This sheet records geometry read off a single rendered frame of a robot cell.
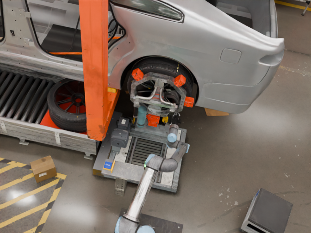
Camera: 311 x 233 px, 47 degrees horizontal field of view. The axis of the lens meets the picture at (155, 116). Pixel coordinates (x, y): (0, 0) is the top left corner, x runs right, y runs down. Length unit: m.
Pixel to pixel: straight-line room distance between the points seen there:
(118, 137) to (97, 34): 1.44
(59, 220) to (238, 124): 2.43
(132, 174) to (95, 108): 0.74
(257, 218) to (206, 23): 1.87
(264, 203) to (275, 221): 0.19
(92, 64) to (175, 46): 0.79
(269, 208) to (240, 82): 1.26
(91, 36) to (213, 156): 2.26
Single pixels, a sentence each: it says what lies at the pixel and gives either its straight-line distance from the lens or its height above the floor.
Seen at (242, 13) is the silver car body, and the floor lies 0.90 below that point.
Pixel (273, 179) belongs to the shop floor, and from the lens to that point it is 4.36.
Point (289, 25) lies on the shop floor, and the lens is 6.68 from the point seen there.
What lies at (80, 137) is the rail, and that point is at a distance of 3.79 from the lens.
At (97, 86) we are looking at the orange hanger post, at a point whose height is 1.30.
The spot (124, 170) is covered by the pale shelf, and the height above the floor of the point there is 0.45.
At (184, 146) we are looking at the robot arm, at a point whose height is 0.59.
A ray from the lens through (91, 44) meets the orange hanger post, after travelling 2.70.
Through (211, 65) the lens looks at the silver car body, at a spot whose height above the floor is 1.32.
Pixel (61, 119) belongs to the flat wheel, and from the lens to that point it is 3.84.
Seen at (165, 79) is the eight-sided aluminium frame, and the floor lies 1.12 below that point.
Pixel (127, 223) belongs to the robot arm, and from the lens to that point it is 3.07.
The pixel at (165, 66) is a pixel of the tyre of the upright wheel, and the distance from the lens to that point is 3.39.
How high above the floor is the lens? 3.45
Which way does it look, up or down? 50 degrees down
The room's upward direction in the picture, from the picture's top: 10 degrees clockwise
